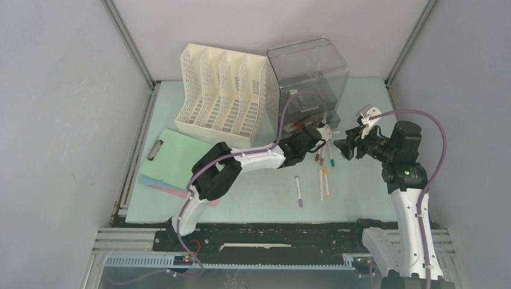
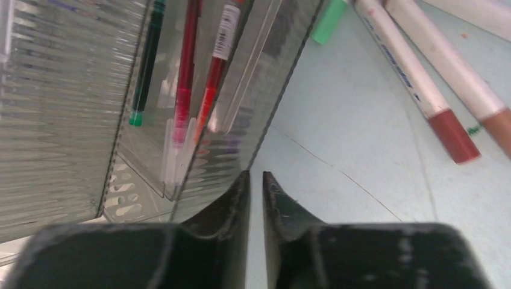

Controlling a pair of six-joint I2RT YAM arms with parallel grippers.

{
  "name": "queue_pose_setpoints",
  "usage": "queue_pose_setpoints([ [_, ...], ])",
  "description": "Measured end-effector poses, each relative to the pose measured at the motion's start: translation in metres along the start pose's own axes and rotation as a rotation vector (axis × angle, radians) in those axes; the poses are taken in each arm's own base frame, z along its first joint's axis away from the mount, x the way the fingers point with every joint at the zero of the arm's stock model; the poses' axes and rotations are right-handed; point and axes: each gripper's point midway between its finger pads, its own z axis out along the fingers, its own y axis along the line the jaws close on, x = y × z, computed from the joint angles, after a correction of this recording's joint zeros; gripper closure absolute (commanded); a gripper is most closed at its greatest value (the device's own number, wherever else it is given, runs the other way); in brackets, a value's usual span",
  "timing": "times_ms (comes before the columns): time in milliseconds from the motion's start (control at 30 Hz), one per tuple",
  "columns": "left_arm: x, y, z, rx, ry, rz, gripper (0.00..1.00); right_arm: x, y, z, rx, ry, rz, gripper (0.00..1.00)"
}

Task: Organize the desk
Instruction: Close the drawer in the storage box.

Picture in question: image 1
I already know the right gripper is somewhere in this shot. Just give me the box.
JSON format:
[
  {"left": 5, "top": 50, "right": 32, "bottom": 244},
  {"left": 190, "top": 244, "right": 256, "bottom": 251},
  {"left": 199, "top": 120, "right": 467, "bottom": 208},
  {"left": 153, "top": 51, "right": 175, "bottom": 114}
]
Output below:
[{"left": 333, "top": 122, "right": 396, "bottom": 163}]

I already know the purple marker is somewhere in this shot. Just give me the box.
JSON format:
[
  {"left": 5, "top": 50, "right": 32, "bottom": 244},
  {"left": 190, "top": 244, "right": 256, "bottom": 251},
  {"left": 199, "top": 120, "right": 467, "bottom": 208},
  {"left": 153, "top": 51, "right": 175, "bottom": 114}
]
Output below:
[
  {"left": 295, "top": 176, "right": 304, "bottom": 208},
  {"left": 298, "top": 95, "right": 308, "bottom": 111}
]

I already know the smoky transparent drawer cabinet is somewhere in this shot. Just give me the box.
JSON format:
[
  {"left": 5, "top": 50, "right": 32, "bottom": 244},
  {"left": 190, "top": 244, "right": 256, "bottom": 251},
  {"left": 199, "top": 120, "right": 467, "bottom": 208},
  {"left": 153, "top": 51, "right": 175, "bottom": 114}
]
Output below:
[{"left": 266, "top": 37, "right": 349, "bottom": 136}]

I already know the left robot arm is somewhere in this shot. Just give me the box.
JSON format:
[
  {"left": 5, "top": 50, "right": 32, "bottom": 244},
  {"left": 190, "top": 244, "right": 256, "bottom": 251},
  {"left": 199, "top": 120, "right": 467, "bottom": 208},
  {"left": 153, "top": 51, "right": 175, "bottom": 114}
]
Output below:
[{"left": 167, "top": 125, "right": 333, "bottom": 251}]

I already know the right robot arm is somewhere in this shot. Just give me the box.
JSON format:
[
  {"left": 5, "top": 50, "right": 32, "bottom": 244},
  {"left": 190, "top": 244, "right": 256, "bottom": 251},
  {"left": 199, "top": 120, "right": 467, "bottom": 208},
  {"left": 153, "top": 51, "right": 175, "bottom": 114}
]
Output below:
[{"left": 334, "top": 121, "right": 456, "bottom": 288}]

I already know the teal marker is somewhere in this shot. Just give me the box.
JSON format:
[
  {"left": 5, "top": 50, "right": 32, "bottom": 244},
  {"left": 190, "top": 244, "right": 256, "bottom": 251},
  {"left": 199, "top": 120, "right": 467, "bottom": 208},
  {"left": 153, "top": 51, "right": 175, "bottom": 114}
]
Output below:
[{"left": 327, "top": 141, "right": 336, "bottom": 167}]

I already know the light brown marker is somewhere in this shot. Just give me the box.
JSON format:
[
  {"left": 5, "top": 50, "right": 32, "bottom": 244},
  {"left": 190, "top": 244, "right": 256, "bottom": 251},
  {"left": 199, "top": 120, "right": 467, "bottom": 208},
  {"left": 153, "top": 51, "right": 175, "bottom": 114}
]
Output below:
[{"left": 319, "top": 147, "right": 325, "bottom": 166}]

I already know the white pink marker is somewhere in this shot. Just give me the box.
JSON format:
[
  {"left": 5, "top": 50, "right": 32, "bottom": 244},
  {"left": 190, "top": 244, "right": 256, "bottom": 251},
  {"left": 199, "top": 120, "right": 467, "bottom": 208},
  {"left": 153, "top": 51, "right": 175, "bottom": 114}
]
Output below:
[{"left": 318, "top": 169, "right": 324, "bottom": 201}]

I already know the white file organizer rack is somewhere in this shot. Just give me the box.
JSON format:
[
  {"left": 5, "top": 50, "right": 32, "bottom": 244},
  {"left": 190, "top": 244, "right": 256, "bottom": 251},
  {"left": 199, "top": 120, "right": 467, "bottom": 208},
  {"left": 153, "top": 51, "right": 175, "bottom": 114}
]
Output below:
[{"left": 175, "top": 43, "right": 269, "bottom": 148}]

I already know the pink folder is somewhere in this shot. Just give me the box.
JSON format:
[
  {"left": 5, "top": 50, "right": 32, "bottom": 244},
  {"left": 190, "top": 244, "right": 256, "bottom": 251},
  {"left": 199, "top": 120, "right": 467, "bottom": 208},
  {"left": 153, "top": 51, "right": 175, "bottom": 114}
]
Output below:
[{"left": 149, "top": 186, "right": 220, "bottom": 208}]

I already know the green clipboard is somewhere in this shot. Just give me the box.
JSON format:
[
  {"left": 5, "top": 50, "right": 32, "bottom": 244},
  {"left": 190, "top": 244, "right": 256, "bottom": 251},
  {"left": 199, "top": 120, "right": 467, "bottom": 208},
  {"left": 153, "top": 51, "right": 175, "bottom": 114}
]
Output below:
[{"left": 139, "top": 129, "right": 213, "bottom": 191}]

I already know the blue folder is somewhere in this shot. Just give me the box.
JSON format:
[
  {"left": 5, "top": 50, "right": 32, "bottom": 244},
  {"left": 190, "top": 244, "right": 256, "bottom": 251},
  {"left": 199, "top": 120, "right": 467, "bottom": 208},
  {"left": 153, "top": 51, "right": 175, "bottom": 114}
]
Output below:
[{"left": 146, "top": 182, "right": 183, "bottom": 191}]

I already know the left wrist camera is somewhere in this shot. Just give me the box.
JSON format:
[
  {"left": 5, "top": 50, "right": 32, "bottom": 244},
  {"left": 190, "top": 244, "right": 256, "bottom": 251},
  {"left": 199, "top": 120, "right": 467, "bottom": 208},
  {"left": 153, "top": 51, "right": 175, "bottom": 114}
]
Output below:
[{"left": 316, "top": 123, "right": 333, "bottom": 142}]

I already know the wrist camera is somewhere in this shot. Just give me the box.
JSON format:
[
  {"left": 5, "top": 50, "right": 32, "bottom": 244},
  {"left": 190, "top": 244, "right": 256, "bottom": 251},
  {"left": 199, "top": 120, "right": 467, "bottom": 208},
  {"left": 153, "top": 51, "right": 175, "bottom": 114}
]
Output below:
[
  {"left": 316, "top": 123, "right": 333, "bottom": 142},
  {"left": 356, "top": 104, "right": 381, "bottom": 129}
]

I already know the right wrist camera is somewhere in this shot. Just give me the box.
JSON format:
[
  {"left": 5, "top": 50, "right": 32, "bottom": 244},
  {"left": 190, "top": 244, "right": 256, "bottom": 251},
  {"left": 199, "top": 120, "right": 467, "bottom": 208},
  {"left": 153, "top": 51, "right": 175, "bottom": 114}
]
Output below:
[{"left": 356, "top": 104, "right": 381, "bottom": 129}]

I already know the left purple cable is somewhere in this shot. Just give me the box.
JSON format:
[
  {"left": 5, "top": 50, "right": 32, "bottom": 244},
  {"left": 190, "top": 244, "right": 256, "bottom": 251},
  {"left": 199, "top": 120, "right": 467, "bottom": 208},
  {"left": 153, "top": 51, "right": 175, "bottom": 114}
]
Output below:
[{"left": 175, "top": 90, "right": 329, "bottom": 277}]

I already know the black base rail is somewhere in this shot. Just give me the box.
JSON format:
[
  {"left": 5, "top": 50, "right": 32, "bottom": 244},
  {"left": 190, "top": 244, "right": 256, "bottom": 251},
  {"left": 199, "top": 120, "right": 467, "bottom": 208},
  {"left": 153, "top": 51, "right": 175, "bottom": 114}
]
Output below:
[{"left": 152, "top": 217, "right": 391, "bottom": 266}]

